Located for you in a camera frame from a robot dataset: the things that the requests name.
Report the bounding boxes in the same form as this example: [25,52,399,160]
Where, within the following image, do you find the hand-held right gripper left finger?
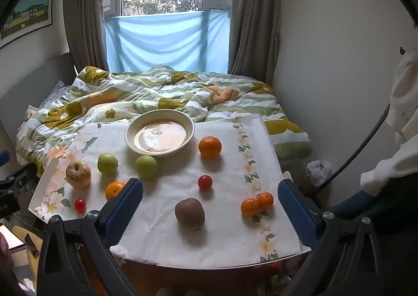
[37,178,144,296]

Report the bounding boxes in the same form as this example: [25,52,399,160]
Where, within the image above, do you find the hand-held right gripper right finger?
[277,179,382,296]

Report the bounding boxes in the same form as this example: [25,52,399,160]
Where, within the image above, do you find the small mandarin orange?
[241,198,260,217]
[105,181,127,201]
[257,192,274,211]

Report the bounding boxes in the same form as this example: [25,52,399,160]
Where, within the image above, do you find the green apple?
[136,155,158,179]
[97,153,119,175]

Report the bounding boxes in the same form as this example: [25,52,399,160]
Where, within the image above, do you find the yellow brown pear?
[66,160,92,189]

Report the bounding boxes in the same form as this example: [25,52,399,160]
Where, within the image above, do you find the brown kiwi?
[174,198,206,231]

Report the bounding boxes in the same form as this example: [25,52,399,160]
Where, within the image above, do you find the cream ceramic bowl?
[126,109,195,158]

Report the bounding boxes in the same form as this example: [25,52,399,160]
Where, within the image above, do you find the large orange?
[199,136,223,159]

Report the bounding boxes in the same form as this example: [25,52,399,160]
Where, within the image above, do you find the white plastic bag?
[306,159,333,187]

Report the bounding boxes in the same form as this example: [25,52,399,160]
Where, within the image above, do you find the white floral table cloth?
[29,116,311,267]

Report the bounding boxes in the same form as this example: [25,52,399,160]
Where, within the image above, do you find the grey bed headboard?
[0,52,79,146]

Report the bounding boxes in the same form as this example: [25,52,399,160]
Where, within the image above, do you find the grey patterned pillow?
[41,79,72,109]

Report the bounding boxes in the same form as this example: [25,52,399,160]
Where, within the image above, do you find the black curved tube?
[322,103,391,189]

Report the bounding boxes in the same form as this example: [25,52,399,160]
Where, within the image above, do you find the green striped floral blanket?
[15,64,312,176]

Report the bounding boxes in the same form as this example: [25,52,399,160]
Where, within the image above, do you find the white hanging garment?
[360,48,418,197]

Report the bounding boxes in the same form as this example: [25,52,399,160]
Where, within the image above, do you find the grey brown curtain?
[228,0,283,84]
[63,0,110,71]

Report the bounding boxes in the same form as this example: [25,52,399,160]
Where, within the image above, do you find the light blue window cloth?
[104,10,231,74]

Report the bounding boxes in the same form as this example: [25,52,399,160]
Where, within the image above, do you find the framed wall poster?
[0,0,54,50]

